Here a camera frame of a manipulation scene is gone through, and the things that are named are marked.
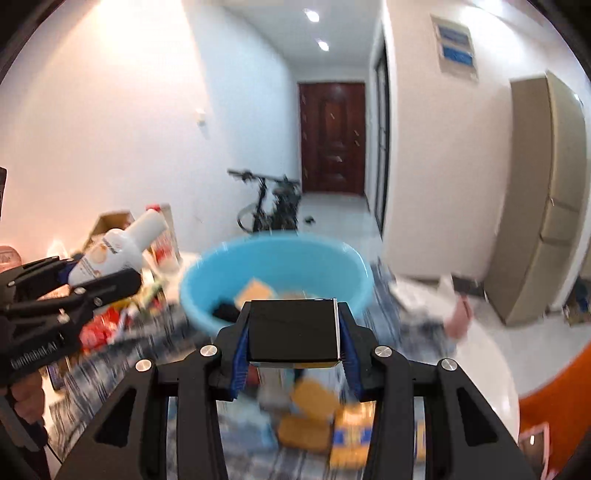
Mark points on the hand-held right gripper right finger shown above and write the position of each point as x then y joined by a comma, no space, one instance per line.
352,369

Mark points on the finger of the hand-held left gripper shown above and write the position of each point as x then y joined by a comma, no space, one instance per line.
97,288
41,270

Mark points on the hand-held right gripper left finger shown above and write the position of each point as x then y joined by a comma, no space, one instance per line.
239,364

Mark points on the white lotion bottle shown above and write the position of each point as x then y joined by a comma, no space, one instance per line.
120,249

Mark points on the small black box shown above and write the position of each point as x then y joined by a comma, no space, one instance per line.
291,327

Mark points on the blue plastic basin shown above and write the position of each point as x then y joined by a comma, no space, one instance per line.
277,263

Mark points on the person's left hand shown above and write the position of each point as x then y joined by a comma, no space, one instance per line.
27,401

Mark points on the red snack bag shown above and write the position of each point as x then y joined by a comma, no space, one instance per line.
101,330

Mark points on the tan flat packet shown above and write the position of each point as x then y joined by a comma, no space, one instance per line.
302,434
311,397

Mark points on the open cardboard box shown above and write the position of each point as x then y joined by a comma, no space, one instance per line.
111,226

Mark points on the yellow and blue packet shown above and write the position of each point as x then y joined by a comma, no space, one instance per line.
353,436

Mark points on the blue plaid shirt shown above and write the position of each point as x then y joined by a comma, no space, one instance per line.
138,350

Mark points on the red cap milk carton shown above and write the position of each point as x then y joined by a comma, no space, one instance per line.
166,249

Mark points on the white flat box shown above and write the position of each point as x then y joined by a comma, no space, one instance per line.
422,290

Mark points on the pink holder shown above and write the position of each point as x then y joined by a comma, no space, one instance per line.
459,318

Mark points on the black bicycle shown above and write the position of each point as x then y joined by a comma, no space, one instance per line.
272,203

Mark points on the orange chair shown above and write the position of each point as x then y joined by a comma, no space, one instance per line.
558,401

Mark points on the dark red door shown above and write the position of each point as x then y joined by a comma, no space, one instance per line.
332,138

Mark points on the black framed glass door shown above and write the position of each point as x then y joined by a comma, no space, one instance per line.
381,138

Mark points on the beige refrigerator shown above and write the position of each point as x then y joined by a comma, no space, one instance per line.
540,194

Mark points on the wall light switch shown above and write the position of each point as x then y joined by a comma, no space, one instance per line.
201,117

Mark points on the wall electrical panel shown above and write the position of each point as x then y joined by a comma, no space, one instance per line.
455,46

